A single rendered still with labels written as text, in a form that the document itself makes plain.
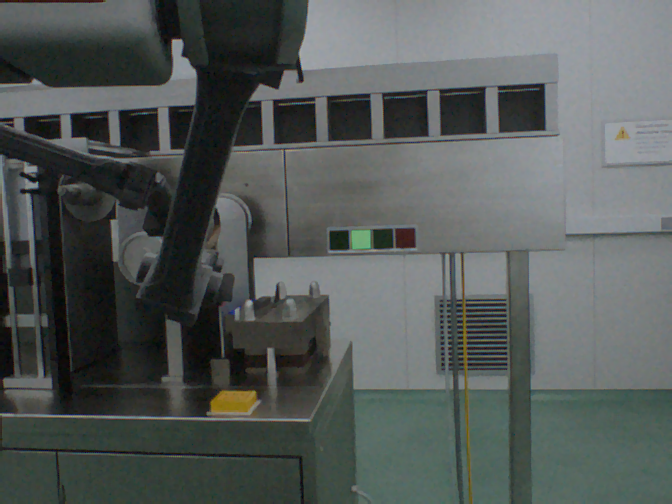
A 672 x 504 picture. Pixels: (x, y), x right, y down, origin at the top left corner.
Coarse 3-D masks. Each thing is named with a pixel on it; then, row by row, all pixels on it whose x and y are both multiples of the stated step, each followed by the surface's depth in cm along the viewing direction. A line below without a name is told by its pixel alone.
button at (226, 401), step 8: (224, 392) 121; (232, 392) 120; (240, 392) 120; (248, 392) 120; (216, 400) 116; (224, 400) 116; (232, 400) 115; (240, 400) 115; (248, 400) 116; (216, 408) 115; (224, 408) 115; (232, 408) 115; (240, 408) 115; (248, 408) 116
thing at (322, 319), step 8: (320, 312) 152; (328, 312) 160; (320, 320) 152; (328, 320) 159; (320, 328) 152; (328, 328) 159; (320, 336) 152; (328, 336) 159; (320, 344) 152; (328, 344) 158; (320, 352) 152
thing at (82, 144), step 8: (64, 144) 142; (72, 144) 142; (80, 144) 141; (88, 144) 142; (96, 144) 147; (104, 144) 151; (88, 152) 142; (96, 152) 154; (104, 152) 155; (112, 152) 156; (120, 152) 158; (128, 152) 164; (136, 152) 168; (144, 152) 173
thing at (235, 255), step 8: (216, 248) 141; (224, 248) 146; (232, 248) 152; (240, 248) 159; (224, 256) 146; (232, 256) 152; (240, 256) 159; (224, 264) 146; (232, 264) 152; (240, 264) 158; (224, 272) 146; (232, 272) 152; (240, 272) 158; (248, 272) 165; (240, 280) 158; (248, 280) 165; (240, 288) 158; (248, 288) 165; (240, 296) 158; (248, 296) 165; (232, 304) 151; (240, 304) 157; (224, 312) 145; (224, 320) 144
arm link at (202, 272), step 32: (224, 96) 62; (192, 128) 64; (224, 128) 64; (192, 160) 65; (224, 160) 66; (192, 192) 67; (192, 224) 69; (160, 256) 72; (192, 256) 71; (160, 288) 73; (192, 288) 74; (192, 320) 75
